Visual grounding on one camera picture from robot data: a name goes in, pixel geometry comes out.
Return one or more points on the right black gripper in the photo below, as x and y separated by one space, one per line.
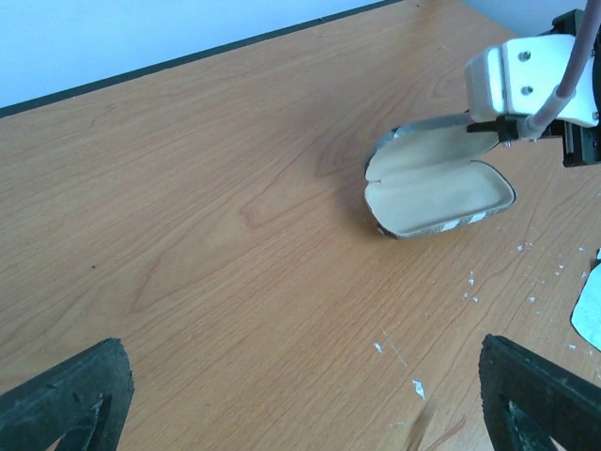
581 145

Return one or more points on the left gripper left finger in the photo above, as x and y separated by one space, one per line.
80 404

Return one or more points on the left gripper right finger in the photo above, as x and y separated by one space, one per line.
530 403

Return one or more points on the brown fabric sunglasses pouch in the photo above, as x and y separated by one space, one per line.
426 177

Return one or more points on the light blue cleaning cloth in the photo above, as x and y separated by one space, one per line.
585 317

